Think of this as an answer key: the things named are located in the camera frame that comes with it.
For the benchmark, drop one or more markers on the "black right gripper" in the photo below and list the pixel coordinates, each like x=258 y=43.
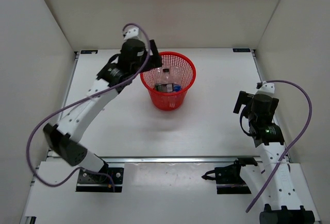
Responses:
x=245 y=99

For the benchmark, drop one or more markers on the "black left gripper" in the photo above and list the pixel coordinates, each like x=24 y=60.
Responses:
x=155 y=59

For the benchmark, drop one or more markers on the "clear green-label water bottle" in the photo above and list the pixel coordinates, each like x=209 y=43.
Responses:
x=158 y=80

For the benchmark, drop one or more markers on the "clear Pepsi-label plastic bottle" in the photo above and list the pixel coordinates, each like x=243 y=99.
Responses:
x=168 y=81

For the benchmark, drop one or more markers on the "clear blue-label water bottle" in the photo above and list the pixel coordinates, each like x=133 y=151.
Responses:
x=177 y=73

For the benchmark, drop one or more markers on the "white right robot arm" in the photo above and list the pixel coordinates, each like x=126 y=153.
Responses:
x=273 y=186

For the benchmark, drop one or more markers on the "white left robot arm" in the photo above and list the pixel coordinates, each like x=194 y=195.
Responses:
x=64 y=136

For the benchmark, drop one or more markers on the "red mesh plastic bin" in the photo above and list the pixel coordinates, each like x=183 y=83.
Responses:
x=173 y=100

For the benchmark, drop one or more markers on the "blue sticker right corner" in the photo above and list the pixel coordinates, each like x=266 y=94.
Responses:
x=241 y=50

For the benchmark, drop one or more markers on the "blue sticker corner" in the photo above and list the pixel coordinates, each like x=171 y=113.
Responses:
x=241 y=50
x=86 y=52

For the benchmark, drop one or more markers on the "blue sticker left corner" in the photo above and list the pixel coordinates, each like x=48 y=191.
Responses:
x=86 y=52

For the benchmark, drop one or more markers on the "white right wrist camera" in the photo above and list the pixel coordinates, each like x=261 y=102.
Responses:
x=265 y=88

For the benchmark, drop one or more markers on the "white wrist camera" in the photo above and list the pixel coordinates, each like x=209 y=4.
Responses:
x=132 y=33
x=265 y=88

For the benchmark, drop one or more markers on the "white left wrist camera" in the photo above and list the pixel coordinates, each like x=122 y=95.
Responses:
x=132 y=33

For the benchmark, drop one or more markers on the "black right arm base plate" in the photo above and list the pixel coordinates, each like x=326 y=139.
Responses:
x=228 y=178

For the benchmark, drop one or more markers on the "aluminium front table rail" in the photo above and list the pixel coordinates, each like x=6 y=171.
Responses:
x=209 y=159

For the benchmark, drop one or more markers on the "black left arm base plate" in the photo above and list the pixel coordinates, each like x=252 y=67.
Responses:
x=87 y=182

